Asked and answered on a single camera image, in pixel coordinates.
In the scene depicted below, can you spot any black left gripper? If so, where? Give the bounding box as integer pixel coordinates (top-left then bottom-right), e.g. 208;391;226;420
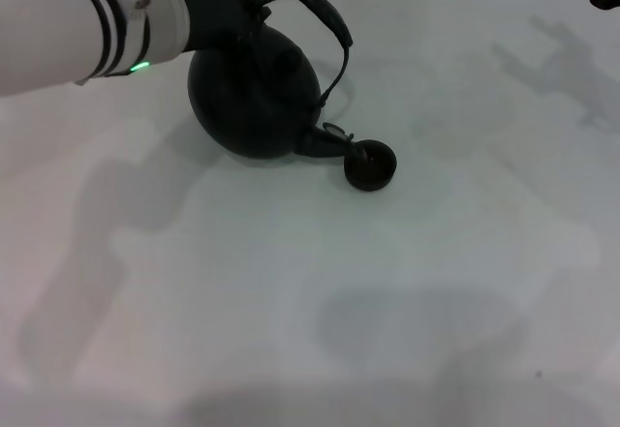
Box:
177;0;271;54

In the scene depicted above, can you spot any black round teapot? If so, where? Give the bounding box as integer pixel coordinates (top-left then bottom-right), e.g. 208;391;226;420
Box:
186;0;365;162

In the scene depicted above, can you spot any small dark teacup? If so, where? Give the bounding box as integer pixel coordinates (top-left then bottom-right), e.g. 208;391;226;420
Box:
343;138;398;193

